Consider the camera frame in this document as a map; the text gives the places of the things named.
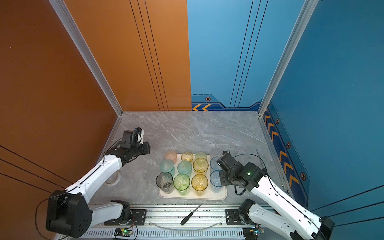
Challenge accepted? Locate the green circuit board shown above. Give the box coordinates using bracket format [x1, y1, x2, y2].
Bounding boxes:
[243, 228, 260, 240]
[113, 228, 134, 240]

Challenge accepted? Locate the left green circuit board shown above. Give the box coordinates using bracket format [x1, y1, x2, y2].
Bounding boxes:
[113, 228, 134, 240]

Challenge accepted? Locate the teal tall glass back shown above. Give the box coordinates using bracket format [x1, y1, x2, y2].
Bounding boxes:
[177, 161, 193, 178]

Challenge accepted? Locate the yellow short glass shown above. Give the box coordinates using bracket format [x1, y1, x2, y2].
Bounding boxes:
[181, 152, 194, 162]

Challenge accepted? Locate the blue tall glass back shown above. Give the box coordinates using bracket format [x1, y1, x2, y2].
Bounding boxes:
[210, 157, 221, 171]

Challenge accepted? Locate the clear short glass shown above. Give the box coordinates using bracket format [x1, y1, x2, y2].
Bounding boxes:
[210, 149, 223, 158]

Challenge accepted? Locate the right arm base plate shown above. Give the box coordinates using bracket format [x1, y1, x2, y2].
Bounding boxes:
[225, 209, 248, 226]

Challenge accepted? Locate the grey-blue tall glass back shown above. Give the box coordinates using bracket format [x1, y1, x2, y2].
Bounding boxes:
[210, 171, 223, 193]

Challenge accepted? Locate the teal tall glass front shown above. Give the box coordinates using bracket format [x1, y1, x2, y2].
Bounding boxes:
[160, 159, 175, 177]

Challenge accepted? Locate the green tall glass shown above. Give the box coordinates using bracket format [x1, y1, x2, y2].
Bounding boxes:
[174, 174, 191, 196]

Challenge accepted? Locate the teal tall glass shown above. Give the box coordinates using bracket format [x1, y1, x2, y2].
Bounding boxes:
[177, 161, 193, 178]
[160, 159, 175, 177]

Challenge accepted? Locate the amber tall glass back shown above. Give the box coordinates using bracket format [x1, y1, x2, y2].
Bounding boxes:
[191, 174, 209, 196]

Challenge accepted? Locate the aluminium front rail frame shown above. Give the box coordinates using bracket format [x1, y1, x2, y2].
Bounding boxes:
[53, 203, 319, 240]

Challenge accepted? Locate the dark smoky tall glass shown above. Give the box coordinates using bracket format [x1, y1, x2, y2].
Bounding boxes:
[156, 172, 174, 194]

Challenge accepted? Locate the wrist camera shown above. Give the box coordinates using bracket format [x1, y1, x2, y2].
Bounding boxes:
[120, 128, 144, 149]
[216, 151, 244, 174]

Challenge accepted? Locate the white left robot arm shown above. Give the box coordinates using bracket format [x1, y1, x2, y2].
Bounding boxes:
[46, 142, 151, 238]

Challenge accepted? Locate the cream rectangular tray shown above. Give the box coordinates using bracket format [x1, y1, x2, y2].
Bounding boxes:
[158, 166, 227, 201]

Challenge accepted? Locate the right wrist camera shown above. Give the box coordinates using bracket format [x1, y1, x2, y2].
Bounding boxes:
[216, 151, 244, 174]

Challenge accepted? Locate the pink short glass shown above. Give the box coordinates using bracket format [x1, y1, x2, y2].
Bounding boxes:
[165, 151, 178, 163]

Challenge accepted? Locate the green short glass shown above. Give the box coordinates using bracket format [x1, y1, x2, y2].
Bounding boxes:
[195, 152, 207, 160]

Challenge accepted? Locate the yellow tall glass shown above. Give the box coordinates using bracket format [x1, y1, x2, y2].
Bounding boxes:
[193, 158, 209, 175]

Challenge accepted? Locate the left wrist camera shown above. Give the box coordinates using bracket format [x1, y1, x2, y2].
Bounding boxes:
[120, 128, 144, 149]

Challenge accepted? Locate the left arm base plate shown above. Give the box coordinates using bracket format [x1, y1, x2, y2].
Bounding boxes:
[119, 209, 147, 226]

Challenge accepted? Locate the black handled screwdriver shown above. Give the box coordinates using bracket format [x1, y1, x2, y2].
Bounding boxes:
[180, 204, 202, 226]

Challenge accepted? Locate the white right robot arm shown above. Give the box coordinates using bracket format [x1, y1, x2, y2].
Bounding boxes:
[217, 159, 335, 240]

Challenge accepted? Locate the right green circuit board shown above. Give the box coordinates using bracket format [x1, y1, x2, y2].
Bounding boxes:
[243, 228, 260, 240]

